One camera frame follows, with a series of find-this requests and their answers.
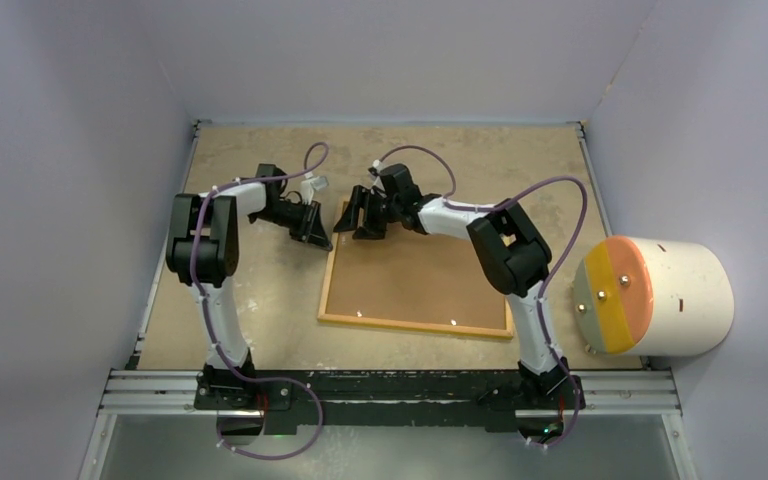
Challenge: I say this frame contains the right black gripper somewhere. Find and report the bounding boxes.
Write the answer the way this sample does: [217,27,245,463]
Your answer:
[335,185,402,240]

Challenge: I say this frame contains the yellow picture frame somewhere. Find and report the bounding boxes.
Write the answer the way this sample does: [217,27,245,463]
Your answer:
[317,198,516,341]

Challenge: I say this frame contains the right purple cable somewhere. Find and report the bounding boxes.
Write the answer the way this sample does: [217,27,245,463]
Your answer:
[370,145,589,452]

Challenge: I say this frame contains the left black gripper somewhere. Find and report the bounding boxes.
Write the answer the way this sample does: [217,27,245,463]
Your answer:
[250,200,331,251]

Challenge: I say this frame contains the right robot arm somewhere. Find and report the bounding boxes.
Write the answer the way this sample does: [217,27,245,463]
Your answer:
[334,163,569,407]

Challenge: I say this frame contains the white cylinder container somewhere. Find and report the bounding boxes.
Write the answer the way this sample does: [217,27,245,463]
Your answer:
[572,235,735,357]

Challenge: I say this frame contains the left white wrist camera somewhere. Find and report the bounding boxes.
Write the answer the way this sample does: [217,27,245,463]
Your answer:
[299,172,329,204]

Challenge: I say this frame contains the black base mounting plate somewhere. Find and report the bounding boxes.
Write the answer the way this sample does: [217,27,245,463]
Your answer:
[194,366,586,437]

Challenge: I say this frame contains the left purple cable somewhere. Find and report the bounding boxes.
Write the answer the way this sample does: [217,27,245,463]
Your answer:
[188,141,331,462]

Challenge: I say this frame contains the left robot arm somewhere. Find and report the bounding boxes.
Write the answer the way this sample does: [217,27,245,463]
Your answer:
[165,164,333,409]

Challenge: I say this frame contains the purple cable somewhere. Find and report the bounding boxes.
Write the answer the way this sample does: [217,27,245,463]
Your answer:
[188,141,331,462]
[370,145,589,452]

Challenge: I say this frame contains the aluminium rail frame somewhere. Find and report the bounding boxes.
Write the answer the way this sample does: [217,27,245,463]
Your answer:
[82,123,697,479]

